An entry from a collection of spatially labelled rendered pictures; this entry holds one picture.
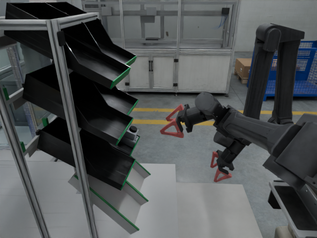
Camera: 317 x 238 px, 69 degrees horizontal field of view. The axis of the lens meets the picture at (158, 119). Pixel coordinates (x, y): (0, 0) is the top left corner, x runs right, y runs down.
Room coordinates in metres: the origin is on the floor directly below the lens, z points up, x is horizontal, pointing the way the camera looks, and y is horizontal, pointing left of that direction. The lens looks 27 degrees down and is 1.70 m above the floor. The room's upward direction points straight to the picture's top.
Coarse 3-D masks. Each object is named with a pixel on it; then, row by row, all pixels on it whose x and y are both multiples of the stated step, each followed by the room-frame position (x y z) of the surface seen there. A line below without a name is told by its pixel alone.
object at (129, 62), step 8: (64, 8) 0.84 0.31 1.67; (72, 8) 0.83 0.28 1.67; (88, 24) 0.82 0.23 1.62; (96, 24) 0.82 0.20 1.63; (96, 32) 0.82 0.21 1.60; (104, 32) 0.81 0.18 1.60; (96, 40) 0.82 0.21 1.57; (104, 40) 0.81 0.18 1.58; (104, 48) 0.79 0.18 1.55; (112, 48) 0.81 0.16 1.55; (120, 48) 0.80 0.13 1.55; (112, 56) 0.75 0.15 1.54; (120, 56) 0.78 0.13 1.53; (128, 56) 0.80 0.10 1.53; (136, 56) 0.79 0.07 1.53; (128, 64) 0.72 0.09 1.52
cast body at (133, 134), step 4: (128, 128) 0.76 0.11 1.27; (132, 128) 0.75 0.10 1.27; (136, 128) 0.76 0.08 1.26; (128, 132) 0.74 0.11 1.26; (132, 132) 0.74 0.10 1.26; (136, 132) 0.75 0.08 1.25; (124, 136) 0.74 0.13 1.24; (128, 136) 0.74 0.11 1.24; (132, 136) 0.73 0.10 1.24; (136, 136) 0.77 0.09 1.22; (120, 140) 0.74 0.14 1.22; (124, 140) 0.74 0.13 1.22; (128, 140) 0.74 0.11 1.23; (132, 140) 0.74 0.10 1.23; (136, 140) 0.75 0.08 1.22; (128, 144) 0.74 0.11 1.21; (132, 144) 0.74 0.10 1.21
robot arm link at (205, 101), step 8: (200, 96) 0.63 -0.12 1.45; (208, 96) 0.62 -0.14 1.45; (200, 104) 0.62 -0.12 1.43; (208, 104) 0.61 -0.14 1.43; (216, 104) 0.60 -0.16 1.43; (208, 112) 0.62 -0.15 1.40; (216, 112) 0.60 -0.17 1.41; (224, 112) 0.64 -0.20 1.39; (240, 112) 0.63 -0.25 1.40; (216, 120) 0.62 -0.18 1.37
